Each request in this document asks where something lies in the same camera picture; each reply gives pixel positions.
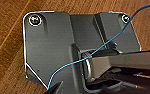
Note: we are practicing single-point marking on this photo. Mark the round base bolt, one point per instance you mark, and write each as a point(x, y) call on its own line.
point(35, 20)
point(125, 18)

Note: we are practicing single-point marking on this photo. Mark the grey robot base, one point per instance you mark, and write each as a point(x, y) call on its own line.
point(54, 46)

